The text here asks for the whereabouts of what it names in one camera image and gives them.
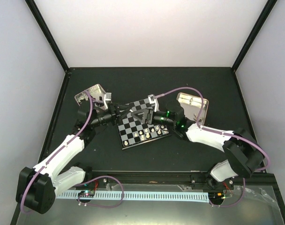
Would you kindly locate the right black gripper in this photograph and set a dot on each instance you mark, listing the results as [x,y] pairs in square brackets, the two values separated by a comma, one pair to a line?
[148,116]

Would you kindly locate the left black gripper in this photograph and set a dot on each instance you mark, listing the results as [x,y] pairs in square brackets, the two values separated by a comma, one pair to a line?
[117,116]

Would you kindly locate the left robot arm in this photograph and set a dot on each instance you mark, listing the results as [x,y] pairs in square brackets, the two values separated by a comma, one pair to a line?
[39,186]

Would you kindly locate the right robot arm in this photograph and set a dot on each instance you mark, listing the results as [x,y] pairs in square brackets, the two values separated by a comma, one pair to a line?
[243,155]

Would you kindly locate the left small circuit board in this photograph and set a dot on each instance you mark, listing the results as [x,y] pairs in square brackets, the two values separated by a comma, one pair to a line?
[86,193]

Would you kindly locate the small circuit board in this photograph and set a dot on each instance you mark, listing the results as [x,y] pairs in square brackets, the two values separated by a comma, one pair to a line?
[86,193]
[217,196]

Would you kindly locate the right small circuit board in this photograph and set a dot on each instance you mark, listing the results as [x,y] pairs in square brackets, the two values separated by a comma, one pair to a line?
[217,196]

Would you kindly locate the black and silver chessboard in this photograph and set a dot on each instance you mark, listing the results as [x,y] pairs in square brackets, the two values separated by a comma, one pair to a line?
[128,126]

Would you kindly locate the pink tin box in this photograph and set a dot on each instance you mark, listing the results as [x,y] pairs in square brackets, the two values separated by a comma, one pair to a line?
[96,92]

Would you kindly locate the gold tin box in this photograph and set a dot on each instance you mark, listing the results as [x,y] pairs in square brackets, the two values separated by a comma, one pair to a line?
[192,105]

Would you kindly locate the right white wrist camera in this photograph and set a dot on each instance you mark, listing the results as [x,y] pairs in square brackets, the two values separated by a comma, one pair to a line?
[153,100]

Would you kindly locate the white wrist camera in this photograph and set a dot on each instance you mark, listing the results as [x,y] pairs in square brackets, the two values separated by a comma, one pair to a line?
[107,100]
[153,100]

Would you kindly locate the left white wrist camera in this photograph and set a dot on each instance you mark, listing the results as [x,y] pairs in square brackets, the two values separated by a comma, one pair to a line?
[107,100]

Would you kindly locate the light blue slotted cable duct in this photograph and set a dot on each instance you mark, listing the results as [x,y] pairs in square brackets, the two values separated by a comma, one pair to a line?
[139,196]

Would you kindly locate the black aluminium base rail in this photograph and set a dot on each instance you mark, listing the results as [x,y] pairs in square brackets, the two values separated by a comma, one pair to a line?
[197,180]

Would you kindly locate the left black frame post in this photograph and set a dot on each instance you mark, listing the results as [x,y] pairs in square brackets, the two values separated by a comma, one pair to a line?
[47,33]

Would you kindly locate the black frame post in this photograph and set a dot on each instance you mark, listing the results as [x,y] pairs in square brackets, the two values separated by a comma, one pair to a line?
[47,33]
[267,9]

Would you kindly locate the right black frame post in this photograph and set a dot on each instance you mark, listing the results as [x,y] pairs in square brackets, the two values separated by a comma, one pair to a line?
[267,9]

